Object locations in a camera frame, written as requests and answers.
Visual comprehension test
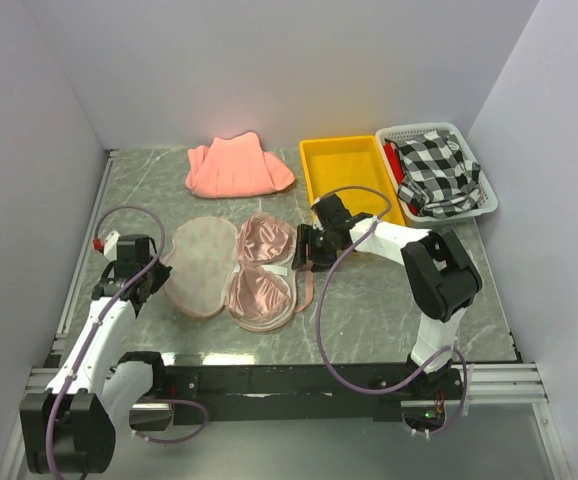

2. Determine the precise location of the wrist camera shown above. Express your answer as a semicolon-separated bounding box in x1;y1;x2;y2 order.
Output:
92;230;120;261
310;198;320;223

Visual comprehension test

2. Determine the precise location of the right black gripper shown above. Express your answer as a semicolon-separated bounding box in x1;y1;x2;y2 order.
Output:
291;224;338;273

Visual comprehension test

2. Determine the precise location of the aluminium rail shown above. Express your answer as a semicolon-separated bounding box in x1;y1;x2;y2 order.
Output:
18;363;550;410

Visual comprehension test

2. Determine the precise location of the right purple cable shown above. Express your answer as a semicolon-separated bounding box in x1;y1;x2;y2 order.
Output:
314;185;469;439

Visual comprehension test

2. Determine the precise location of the yellow plastic tray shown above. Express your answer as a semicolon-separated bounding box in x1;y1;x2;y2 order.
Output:
299;135;406;226

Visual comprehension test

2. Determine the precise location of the white plastic basket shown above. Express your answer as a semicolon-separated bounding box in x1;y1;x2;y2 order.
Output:
375;122;498;227

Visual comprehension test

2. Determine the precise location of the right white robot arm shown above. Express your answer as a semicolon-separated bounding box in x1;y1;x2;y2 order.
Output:
292;193;482;399

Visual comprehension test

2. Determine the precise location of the black base beam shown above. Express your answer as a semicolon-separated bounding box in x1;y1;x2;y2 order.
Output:
108;363;465;432

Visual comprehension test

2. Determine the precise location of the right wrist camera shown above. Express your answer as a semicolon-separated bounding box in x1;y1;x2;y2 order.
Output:
310;198;320;223

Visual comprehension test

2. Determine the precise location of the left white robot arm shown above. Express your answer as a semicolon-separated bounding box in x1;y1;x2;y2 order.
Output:
20;234;170;475

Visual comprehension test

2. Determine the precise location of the black white checkered cloth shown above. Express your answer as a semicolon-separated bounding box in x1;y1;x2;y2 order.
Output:
395;130;482;219

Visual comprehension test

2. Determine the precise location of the red cloth in basket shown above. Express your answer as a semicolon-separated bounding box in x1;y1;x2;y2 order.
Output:
384;141;404;185

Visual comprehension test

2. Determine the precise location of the pink pleated skirt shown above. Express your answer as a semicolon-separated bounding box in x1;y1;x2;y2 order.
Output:
185;132;295;199

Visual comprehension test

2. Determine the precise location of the pink mesh laundry bag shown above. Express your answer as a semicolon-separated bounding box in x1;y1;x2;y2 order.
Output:
162;210;303;333

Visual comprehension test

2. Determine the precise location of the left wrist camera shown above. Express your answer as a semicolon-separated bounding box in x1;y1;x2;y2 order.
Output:
92;230;120;261

